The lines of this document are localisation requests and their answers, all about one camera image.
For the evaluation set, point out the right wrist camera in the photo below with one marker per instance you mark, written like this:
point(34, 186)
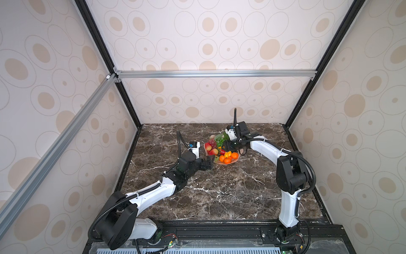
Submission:
point(238, 131)

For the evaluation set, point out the red fake grape bunch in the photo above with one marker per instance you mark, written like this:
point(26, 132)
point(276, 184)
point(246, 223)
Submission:
point(213, 143)

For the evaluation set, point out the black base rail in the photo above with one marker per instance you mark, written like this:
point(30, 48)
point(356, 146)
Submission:
point(242, 237)

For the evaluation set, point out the black vertical frame post right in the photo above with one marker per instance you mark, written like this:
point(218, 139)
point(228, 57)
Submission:
point(338, 37)

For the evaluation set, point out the silver horizontal aluminium bar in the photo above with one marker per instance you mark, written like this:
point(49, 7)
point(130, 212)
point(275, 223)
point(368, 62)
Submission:
point(218, 73)

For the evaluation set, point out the red yellow-tipped fake strawberry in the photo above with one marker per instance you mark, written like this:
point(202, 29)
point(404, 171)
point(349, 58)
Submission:
point(208, 146)

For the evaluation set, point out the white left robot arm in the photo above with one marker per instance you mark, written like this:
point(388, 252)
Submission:
point(118, 221)

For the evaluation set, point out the green fake grape bunch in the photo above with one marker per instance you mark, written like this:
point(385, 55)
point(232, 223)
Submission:
point(221, 138)

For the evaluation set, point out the pink scalloped fruit bowl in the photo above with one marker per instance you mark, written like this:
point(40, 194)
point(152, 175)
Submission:
point(221, 152)

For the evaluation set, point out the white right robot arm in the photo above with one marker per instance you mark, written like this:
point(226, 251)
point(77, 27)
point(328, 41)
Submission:
point(291, 176)

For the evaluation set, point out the black vertical frame post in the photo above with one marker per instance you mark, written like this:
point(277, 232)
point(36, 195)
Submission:
point(338, 37)
point(85, 13)

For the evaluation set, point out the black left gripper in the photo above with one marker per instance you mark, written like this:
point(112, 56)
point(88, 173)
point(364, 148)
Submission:
point(209, 164)

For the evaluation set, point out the black vertical frame post left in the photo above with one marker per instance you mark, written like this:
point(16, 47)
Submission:
point(85, 13)

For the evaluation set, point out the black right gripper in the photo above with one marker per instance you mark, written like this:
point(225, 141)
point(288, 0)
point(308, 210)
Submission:
point(228, 146)

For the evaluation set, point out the silver diagonal aluminium bar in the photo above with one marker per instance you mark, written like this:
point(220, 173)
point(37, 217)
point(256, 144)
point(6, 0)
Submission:
point(31, 183)

